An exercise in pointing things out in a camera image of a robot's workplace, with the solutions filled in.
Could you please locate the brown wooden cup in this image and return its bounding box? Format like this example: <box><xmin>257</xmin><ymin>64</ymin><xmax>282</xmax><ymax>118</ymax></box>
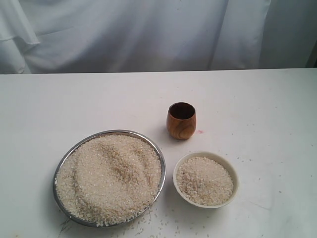
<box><xmin>166</xmin><ymin>102</ymin><xmax>196</xmax><ymax>140</ymax></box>

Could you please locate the white bowl of rice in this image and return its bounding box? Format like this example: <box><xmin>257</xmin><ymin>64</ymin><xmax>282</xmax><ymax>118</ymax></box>
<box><xmin>173</xmin><ymin>151</ymin><xmax>239</xmax><ymax>209</ymax></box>

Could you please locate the steel basin of rice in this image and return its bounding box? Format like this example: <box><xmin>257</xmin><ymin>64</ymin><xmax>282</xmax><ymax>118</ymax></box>
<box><xmin>53</xmin><ymin>130</ymin><xmax>166</xmax><ymax>228</ymax></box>

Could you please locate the white cloth backdrop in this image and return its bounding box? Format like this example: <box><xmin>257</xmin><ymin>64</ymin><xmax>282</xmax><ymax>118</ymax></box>
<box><xmin>0</xmin><ymin>0</ymin><xmax>317</xmax><ymax>74</ymax></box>

